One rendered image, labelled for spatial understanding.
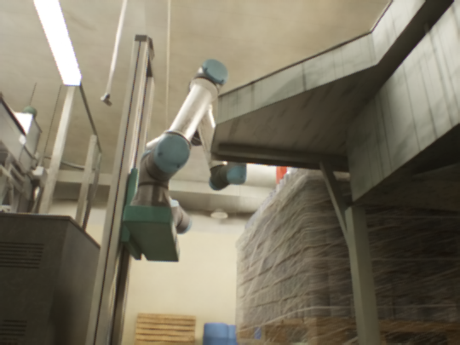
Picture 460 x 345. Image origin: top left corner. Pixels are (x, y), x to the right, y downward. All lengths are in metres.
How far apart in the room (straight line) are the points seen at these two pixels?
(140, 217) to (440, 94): 0.93
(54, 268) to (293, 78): 0.96
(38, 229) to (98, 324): 0.38
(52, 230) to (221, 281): 9.18
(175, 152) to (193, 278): 9.20
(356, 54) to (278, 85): 0.22
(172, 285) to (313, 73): 9.51
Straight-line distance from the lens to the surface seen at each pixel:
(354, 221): 1.11
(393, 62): 1.03
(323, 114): 1.17
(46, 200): 3.69
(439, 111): 0.83
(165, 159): 1.27
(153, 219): 1.31
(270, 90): 1.13
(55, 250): 1.42
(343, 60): 1.06
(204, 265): 10.49
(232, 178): 1.42
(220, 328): 9.10
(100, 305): 1.46
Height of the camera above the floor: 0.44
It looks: 24 degrees up
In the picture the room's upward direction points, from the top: 2 degrees clockwise
